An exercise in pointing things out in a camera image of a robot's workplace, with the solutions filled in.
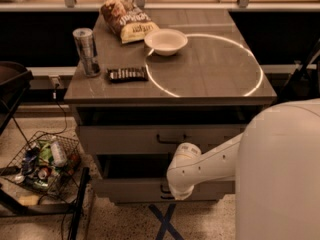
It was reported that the black cart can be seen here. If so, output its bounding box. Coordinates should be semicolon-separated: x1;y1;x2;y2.
0;61;90;240

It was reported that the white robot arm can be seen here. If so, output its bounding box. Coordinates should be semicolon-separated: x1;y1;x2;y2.
166;134;242;200

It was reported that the black power cable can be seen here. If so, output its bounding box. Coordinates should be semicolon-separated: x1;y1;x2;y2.
51;83;69;137

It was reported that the dark snack bar wrapper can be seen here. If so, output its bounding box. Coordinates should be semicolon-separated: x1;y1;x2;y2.
106;67;148;83

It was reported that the silver drink can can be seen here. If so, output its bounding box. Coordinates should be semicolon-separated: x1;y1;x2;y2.
73;28;100;77

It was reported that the grey top drawer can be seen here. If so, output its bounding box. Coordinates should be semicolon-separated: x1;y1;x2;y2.
76;124;245;155

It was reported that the red soda can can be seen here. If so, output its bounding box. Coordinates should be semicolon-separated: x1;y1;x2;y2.
38;167;51;180

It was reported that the grey drawer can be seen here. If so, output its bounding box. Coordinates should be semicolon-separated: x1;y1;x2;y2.
76;124;245;155
90;154;236;204

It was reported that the grey drawer cabinet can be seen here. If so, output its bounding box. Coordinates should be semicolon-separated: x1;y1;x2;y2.
63;7;278;205

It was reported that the brown chip bag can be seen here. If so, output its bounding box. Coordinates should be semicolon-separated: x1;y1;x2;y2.
100;0;159;44

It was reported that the white bowl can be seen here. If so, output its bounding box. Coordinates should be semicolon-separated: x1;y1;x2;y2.
144;29;188;56

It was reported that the wire basket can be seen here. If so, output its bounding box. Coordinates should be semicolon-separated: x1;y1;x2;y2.
1;131;81;197

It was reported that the black office chair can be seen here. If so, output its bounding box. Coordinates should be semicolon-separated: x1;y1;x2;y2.
276;39;320;104

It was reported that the clear plastic bottle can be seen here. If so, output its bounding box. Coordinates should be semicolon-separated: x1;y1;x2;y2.
50;136;67;168

